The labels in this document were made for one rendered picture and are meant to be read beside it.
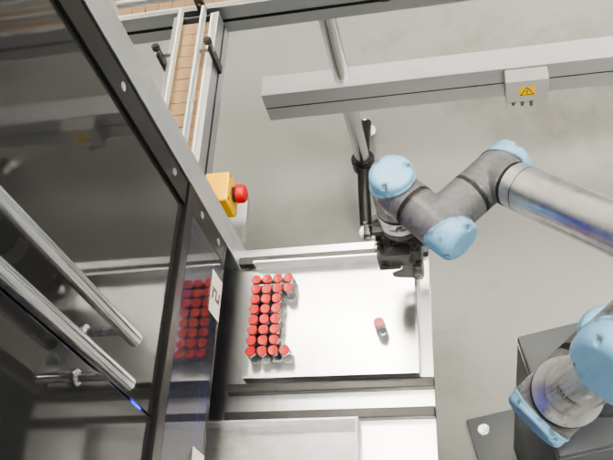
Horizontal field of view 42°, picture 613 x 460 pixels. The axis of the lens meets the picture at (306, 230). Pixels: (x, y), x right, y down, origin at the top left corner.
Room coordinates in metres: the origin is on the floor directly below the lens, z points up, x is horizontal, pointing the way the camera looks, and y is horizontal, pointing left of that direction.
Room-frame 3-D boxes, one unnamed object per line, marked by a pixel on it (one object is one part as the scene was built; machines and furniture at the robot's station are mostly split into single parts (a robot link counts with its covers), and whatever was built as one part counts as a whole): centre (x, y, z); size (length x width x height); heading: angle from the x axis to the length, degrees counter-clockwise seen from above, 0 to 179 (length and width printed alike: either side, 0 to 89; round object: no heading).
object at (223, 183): (1.04, 0.15, 0.99); 0.08 x 0.07 x 0.07; 69
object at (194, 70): (1.36, 0.18, 0.92); 0.69 x 0.15 x 0.16; 159
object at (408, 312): (0.72, 0.02, 0.90); 0.34 x 0.26 x 0.04; 69
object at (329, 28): (1.64, -0.27, 0.46); 0.09 x 0.09 x 0.77; 69
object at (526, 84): (1.39, -0.74, 0.50); 0.12 x 0.05 x 0.09; 69
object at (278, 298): (0.76, 0.12, 0.90); 0.18 x 0.02 x 0.05; 159
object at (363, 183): (1.64, -0.27, 0.07); 0.50 x 0.08 x 0.14; 159
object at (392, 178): (0.73, -0.16, 1.23); 0.09 x 0.08 x 0.11; 21
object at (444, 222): (0.65, -0.21, 1.22); 0.11 x 0.11 x 0.08; 21
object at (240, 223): (1.07, 0.18, 0.87); 0.14 x 0.13 x 0.02; 69
